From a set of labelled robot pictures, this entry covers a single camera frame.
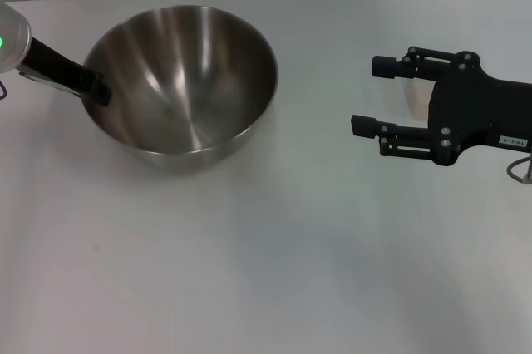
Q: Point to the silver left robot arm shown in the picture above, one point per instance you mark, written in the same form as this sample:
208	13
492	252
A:
12	38

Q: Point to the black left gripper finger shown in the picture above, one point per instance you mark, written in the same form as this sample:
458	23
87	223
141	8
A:
101	90

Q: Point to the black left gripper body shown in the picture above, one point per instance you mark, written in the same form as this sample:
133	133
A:
54	63

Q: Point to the clear plastic cup of rice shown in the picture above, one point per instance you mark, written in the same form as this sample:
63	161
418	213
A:
420	98

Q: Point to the stainless steel mixing bowl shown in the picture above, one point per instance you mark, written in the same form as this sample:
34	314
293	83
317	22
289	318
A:
183	92

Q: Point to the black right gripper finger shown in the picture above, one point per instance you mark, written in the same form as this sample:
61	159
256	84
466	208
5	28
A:
363	125
382	66

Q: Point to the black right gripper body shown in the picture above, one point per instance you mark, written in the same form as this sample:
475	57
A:
469	109

